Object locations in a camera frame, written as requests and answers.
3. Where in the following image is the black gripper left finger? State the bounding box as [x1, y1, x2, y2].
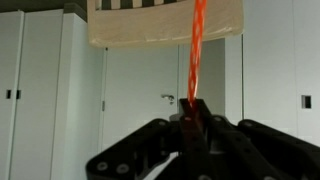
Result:
[85, 98, 208, 180]

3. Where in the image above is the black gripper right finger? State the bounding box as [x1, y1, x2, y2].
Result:
[192, 98, 320, 180]

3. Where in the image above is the red plastic straw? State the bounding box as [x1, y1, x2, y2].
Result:
[186, 0, 208, 108]

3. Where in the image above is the white double-door closet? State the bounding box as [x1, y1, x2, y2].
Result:
[0, 9, 66, 180]

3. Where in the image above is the light wooden slat-back chair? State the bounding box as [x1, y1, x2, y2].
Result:
[87, 0, 245, 49]

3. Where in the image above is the silver door lever handle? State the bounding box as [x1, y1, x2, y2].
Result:
[160, 93, 176, 106]

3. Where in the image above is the white door with lever handle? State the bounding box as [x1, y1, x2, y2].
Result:
[99, 44, 183, 154]

